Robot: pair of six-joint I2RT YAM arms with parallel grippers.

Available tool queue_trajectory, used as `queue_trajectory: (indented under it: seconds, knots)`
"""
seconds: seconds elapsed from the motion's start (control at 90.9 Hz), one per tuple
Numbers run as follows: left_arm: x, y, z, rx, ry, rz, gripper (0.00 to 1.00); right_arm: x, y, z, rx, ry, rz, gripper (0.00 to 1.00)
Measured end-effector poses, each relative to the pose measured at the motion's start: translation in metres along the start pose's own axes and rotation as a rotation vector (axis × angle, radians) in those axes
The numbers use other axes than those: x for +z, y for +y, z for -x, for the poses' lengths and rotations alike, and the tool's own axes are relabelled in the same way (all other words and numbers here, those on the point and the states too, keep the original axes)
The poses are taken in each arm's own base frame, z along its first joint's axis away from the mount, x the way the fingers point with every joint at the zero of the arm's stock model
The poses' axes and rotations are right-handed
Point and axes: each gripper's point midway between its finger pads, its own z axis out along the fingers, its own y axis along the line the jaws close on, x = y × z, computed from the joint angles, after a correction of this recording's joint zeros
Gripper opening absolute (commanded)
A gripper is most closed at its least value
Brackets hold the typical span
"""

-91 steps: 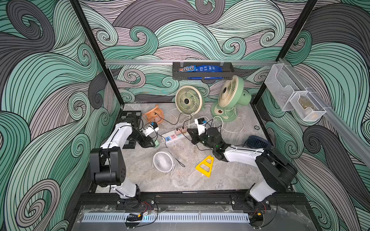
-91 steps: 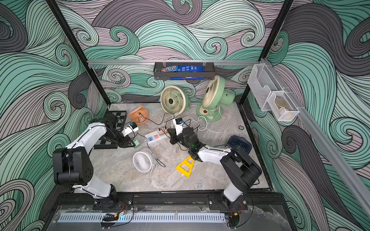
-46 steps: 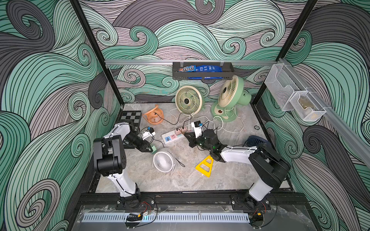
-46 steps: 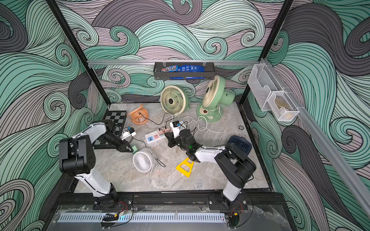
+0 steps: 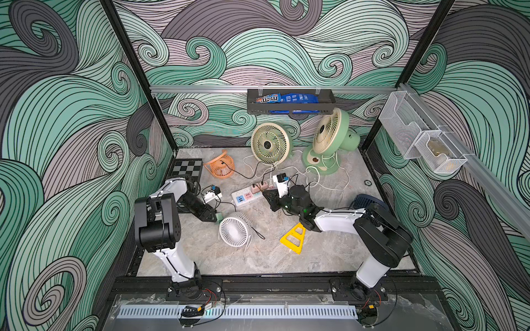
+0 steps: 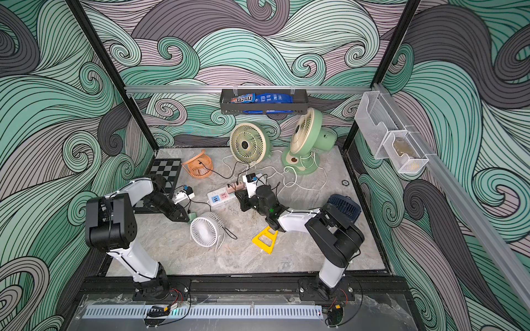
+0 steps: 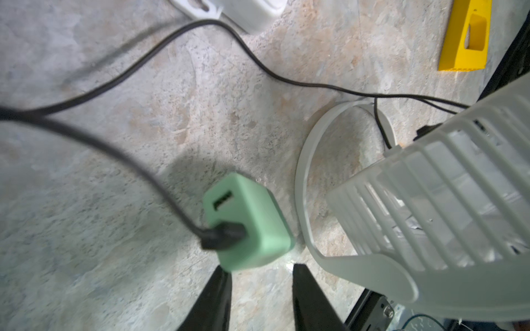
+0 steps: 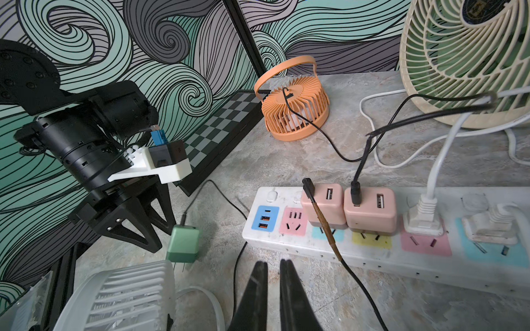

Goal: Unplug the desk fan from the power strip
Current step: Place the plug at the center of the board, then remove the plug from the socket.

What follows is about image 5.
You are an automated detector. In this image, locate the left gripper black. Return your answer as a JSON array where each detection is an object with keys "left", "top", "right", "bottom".
[{"left": 178, "top": 194, "right": 216, "bottom": 222}]

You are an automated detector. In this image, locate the green usb charger adapter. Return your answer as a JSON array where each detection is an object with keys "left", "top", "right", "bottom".
[{"left": 216, "top": 212, "right": 224, "bottom": 223}]

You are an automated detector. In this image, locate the pink usb charger adapter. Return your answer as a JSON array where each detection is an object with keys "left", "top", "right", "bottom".
[{"left": 251, "top": 183, "right": 268, "bottom": 194}]

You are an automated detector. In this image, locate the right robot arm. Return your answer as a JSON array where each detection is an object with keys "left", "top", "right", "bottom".
[{"left": 262, "top": 185, "right": 414, "bottom": 291}]

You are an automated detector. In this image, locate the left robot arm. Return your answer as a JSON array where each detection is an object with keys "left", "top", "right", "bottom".
[{"left": 133, "top": 177, "right": 218, "bottom": 283}]

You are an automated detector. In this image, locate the small orange desk fan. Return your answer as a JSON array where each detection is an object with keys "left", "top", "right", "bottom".
[{"left": 204, "top": 150, "right": 235, "bottom": 179}]

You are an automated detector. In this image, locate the white multicolour power strip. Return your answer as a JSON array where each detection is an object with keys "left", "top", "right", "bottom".
[{"left": 231, "top": 181, "right": 276, "bottom": 208}]

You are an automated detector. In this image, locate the small white desk fan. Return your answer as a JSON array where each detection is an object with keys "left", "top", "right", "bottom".
[{"left": 218, "top": 212, "right": 254, "bottom": 248}]

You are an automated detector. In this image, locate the cream green round fan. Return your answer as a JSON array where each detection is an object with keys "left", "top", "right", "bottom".
[{"left": 251, "top": 122, "right": 293, "bottom": 166}]

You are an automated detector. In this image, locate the dark blue small fan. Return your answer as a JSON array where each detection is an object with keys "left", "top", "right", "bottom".
[{"left": 349, "top": 194, "right": 390, "bottom": 210}]

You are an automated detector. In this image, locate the black white chessboard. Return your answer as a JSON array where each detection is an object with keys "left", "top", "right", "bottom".
[{"left": 166, "top": 158, "right": 204, "bottom": 195}]

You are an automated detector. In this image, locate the blue candy bag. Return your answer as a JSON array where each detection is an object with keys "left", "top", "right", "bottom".
[{"left": 253, "top": 93, "right": 319, "bottom": 114}]

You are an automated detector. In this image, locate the small clear plastic bin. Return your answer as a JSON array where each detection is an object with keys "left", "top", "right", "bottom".
[{"left": 415, "top": 130, "right": 467, "bottom": 175}]

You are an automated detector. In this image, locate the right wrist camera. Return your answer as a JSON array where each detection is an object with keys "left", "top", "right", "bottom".
[{"left": 273, "top": 173, "right": 290, "bottom": 198}]

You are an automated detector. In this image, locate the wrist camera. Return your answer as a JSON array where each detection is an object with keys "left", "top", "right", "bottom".
[
  {"left": 202, "top": 185, "right": 222, "bottom": 204},
  {"left": 273, "top": 173, "right": 290, "bottom": 198}
]

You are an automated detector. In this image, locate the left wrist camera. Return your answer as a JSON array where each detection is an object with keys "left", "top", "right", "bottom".
[{"left": 202, "top": 185, "right": 222, "bottom": 204}]

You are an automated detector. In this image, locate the white cable pedestal fan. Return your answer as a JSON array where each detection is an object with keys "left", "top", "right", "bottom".
[{"left": 285, "top": 148, "right": 351, "bottom": 192}]

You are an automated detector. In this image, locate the yellow triangular plastic frame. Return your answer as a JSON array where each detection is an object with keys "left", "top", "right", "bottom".
[{"left": 280, "top": 223, "right": 306, "bottom": 255}]

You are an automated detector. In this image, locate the black cable white fan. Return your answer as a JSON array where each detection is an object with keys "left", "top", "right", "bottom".
[{"left": 217, "top": 200, "right": 266, "bottom": 241}]

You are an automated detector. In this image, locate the black usb cable orange fan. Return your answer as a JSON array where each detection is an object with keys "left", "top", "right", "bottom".
[{"left": 219, "top": 160, "right": 274, "bottom": 183}]

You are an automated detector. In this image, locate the large green pedestal fan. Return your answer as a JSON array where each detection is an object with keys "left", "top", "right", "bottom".
[{"left": 302, "top": 108, "right": 360, "bottom": 176}]

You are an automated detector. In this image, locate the black wall shelf basket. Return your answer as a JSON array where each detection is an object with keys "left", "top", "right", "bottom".
[{"left": 247, "top": 87, "right": 336, "bottom": 114}]

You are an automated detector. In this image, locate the aluminium wall rail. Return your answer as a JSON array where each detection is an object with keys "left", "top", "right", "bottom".
[{"left": 150, "top": 84, "right": 398, "bottom": 96}]

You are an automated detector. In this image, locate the white perforated cable duct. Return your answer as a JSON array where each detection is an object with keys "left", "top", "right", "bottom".
[{"left": 117, "top": 304, "right": 357, "bottom": 320}]

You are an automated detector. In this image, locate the clear plastic wall bin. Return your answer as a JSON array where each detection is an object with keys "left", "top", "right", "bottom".
[{"left": 379, "top": 90, "right": 430, "bottom": 159}]

